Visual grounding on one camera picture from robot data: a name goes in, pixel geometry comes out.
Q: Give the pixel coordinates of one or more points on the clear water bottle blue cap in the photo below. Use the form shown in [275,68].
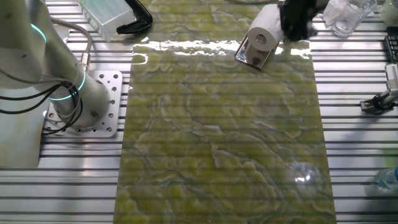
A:
[388,180]

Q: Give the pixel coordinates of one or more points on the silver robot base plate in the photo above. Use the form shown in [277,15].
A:
[113,93]

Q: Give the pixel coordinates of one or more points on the grey ribbed camera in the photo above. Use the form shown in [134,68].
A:
[392,77]

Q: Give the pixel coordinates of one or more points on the black C-clamp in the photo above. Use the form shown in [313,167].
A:
[144,20]

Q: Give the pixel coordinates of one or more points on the clear glass mug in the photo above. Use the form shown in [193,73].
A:
[345,21]

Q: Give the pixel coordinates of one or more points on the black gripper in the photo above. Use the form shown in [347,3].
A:
[298,11]

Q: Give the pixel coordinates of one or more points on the white toilet paper roll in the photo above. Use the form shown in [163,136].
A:
[264,28]

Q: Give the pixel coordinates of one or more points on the translucent plastic box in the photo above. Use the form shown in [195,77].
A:
[109,18]

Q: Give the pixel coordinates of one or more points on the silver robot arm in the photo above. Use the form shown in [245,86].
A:
[77,93]

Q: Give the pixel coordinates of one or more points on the pale translucent container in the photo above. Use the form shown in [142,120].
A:
[390,12]

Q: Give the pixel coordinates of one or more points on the metal camera stand bracket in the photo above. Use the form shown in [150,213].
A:
[373,105]

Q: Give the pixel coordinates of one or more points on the green marble patterned mat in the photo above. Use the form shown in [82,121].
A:
[217,140]

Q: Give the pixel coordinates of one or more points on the shiny metal tray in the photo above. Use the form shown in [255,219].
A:
[245,56]

